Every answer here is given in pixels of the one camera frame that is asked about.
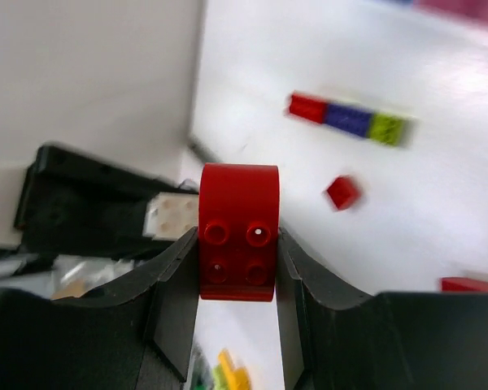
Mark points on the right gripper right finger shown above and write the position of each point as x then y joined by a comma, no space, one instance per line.
335,336

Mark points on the red lego brick front right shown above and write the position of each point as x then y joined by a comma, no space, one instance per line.
463,285

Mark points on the red long lego brick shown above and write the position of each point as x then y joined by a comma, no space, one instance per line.
308,107

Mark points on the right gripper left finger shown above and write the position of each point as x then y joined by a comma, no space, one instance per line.
135,332

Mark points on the small red lego brick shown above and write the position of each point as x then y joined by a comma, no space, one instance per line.
344,192

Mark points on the lime green lego brick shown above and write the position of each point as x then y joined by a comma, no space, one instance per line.
390,129

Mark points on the red rounded lego brick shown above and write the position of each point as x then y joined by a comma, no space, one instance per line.
238,224

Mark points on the purple lego brick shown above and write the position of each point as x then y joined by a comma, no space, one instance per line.
350,119

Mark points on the white lego brick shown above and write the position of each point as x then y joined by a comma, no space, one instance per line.
170,215

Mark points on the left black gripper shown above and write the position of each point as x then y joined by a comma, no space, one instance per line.
75,204

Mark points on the small pink bin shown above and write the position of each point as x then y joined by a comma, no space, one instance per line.
472,9

